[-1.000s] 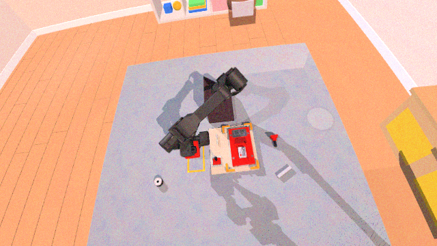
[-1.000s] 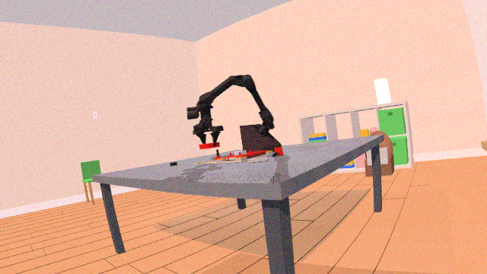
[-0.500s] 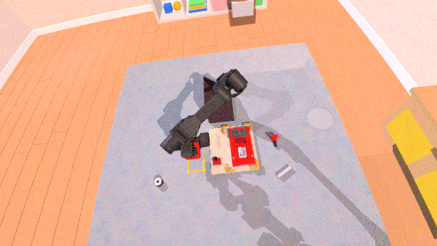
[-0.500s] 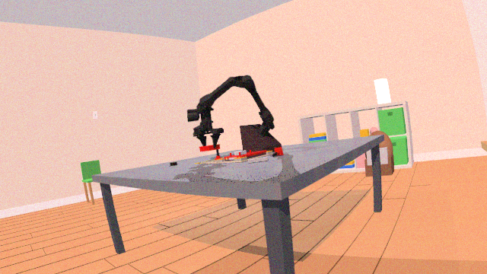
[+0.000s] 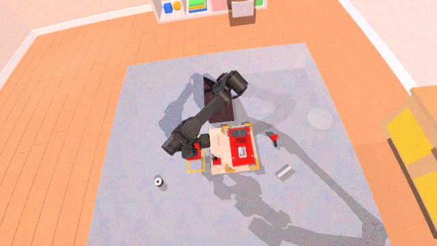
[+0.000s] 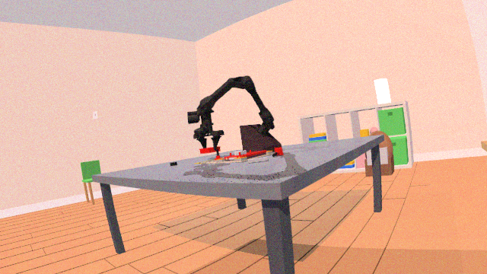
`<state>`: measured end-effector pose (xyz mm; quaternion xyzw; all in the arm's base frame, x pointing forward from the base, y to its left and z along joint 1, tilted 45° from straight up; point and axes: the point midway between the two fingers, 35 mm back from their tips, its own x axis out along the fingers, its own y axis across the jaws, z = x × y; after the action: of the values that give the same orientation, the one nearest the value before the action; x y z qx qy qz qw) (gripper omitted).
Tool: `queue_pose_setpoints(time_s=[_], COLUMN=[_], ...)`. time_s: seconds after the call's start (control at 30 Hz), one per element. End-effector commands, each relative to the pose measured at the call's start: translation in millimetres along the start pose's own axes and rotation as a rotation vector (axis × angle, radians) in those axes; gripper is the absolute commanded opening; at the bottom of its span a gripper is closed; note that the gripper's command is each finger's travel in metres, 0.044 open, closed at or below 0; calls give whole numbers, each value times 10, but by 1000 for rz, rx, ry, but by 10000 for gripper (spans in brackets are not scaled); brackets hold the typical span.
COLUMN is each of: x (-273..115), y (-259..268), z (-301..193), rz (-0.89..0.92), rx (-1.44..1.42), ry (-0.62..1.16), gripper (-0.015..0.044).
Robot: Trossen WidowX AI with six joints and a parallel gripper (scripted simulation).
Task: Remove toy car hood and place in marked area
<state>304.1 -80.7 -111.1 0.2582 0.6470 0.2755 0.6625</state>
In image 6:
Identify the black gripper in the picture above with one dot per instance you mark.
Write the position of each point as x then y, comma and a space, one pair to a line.
216, 135

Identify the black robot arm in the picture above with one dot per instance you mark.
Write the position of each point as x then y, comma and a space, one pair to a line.
206, 104

